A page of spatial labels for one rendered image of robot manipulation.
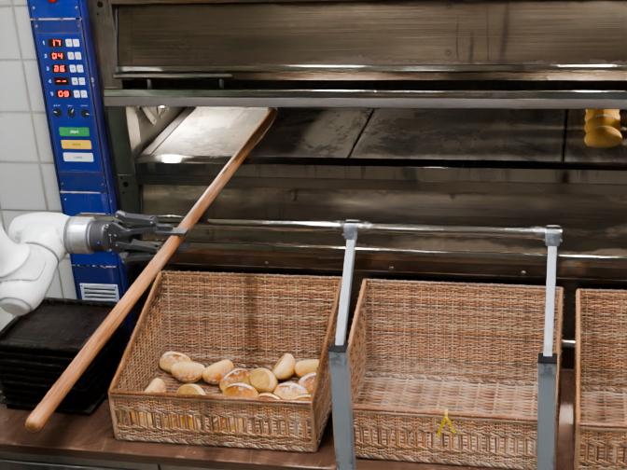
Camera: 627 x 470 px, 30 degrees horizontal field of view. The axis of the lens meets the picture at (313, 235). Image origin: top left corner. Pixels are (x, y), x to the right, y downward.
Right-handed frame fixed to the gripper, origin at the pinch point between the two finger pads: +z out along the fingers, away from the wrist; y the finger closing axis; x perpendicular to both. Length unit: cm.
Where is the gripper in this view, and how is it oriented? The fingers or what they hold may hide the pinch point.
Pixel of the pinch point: (174, 239)
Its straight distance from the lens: 278.2
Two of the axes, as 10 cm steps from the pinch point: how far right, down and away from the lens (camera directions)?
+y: 0.6, 9.1, 4.1
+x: -2.2, 4.1, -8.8
